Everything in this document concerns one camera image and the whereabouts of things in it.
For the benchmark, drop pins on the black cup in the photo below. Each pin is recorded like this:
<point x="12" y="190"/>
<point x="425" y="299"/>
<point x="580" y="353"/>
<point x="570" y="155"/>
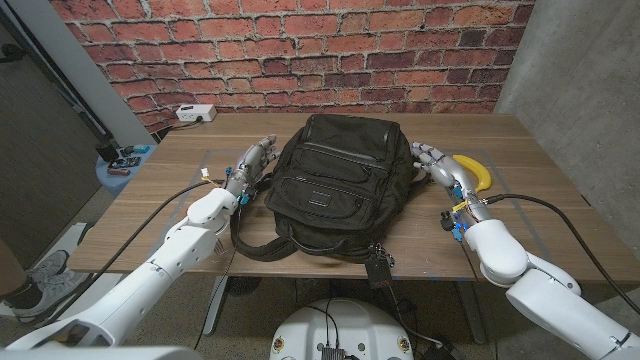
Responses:
<point x="106" y="151"/>

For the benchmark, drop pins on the grey sneaker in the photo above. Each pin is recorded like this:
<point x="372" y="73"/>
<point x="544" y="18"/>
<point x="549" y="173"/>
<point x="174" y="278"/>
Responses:
<point x="50" y="295"/>
<point x="50" y="265"/>

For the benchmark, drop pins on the black round floor object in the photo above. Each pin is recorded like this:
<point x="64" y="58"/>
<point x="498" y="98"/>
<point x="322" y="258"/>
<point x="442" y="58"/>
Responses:
<point x="243" y="286"/>

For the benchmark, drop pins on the flat black device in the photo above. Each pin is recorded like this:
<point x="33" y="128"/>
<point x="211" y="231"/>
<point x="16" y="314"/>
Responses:
<point x="125" y="162"/>

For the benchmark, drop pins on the person's bare leg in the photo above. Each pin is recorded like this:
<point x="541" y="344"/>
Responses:
<point x="7" y="270"/>

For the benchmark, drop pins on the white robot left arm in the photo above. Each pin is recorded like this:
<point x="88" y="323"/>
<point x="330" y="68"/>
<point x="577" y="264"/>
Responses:
<point x="150" y="280"/>

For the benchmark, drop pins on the blue round stool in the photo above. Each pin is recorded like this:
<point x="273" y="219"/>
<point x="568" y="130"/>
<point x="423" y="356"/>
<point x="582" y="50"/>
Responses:
<point x="117" y="182"/>

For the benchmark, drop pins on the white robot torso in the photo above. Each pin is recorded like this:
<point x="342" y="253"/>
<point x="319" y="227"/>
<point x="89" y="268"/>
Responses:
<point x="350" y="325"/>

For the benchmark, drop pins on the black luggage tag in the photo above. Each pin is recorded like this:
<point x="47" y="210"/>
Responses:
<point x="378" y="270"/>

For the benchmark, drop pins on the red brick printed backdrop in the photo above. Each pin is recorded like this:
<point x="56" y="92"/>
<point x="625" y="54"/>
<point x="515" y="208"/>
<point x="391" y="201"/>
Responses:
<point x="300" y="50"/>

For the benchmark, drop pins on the grey metal table leg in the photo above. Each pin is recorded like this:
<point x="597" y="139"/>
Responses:
<point x="472" y="315"/>
<point x="215" y="305"/>

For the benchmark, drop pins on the black backpack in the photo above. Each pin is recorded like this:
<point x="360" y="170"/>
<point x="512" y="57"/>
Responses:
<point x="345" y="170"/>

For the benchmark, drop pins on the white power strip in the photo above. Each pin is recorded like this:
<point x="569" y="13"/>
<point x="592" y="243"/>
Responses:
<point x="195" y="113"/>

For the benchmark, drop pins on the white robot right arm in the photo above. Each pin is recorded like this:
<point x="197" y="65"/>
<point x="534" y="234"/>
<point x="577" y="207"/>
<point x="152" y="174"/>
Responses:
<point x="550" y="305"/>

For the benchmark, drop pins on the yellow banana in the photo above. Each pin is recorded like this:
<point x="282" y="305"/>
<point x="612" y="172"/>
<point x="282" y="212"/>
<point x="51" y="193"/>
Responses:
<point x="478" y="171"/>

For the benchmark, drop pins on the small teal item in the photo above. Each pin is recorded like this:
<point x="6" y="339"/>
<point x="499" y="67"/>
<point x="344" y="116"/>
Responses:
<point x="141" y="148"/>

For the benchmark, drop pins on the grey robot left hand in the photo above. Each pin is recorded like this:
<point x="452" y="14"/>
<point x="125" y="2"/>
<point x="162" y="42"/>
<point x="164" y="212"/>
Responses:
<point x="250" y="165"/>

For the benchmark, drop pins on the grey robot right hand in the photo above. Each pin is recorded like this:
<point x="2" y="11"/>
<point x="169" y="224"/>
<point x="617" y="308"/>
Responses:
<point x="450" y="172"/>

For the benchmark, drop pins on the white floor platform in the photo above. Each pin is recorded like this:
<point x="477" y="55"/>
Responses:
<point x="75" y="235"/>

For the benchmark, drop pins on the small red device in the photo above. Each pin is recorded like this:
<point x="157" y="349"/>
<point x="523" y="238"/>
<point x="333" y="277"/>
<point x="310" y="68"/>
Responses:
<point x="118" y="172"/>

